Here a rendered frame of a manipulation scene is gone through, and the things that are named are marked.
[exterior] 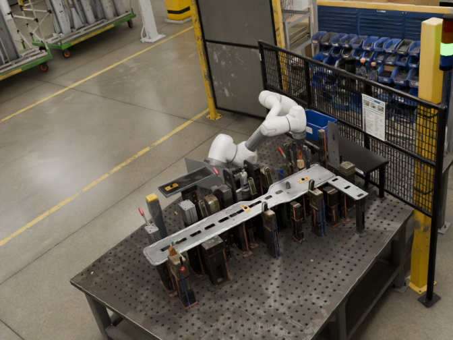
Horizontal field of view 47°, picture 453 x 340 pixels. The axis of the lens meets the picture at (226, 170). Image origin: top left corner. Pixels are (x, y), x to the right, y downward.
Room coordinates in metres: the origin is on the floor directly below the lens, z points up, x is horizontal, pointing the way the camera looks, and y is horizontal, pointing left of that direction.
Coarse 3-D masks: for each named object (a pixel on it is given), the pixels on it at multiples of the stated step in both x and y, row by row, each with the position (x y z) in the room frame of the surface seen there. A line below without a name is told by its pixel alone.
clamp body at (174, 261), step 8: (168, 256) 2.34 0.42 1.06; (176, 256) 2.33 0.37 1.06; (176, 264) 2.26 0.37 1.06; (184, 264) 2.28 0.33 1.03; (176, 272) 2.26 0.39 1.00; (184, 272) 2.28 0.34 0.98; (176, 280) 2.31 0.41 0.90; (184, 280) 2.28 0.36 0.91; (176, 288) 2.34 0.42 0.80; (184, 288) 2.28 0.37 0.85; (184, 296) 2.27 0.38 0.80; (192, 296) 2.29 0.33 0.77; (184, 304) 2.27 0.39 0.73; (192, 304) 2.28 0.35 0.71
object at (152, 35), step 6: (138, 0) 9.98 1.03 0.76; (144, 0) 9.93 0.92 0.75; (144, 6) 9.92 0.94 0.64; (150, 6) 10.01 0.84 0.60; (144, 12) 9.95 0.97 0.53; (150, 12) 9.98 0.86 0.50; (144, 18) 9.97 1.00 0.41; (150, 18) 9.96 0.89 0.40; (144, 24) 10.01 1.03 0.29; (150, 24) 9.94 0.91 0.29; (150, 30) 9.92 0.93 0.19; (156, 30) 10.02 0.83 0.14; (150, 36) 9.94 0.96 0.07; (156, 36) 9.99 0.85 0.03; (162, 36) 9.97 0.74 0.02
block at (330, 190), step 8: (328, 192) 2.78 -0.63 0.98; (336, 192) 2.77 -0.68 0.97; (328, 200) 2.77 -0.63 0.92; (336, 200) 2.77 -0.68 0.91; (328, 208) 2.79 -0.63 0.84; (336, 208) 2.78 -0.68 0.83; (328, 216) 2.78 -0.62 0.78; (336, 216) 2.77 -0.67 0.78; (328, 224) 2.78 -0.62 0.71; (336, 224) 2.77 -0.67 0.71
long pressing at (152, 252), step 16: (304, 176) 2.98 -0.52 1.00; (320, 176) 2.95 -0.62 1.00; (272, 192) 2.86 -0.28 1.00; (304, 192) 2.80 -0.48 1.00; (224, 208) 2.78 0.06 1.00; (240, 208) 2.75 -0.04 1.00; (256, 208) 2.72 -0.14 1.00; (208, 224) 2.65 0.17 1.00; (224, 224) 2.62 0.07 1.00; (160, 240) 2.57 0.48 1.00; (176, 240) 2.55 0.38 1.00; (192, 240) 2.52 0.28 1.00; (160, 256) 2.42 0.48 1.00
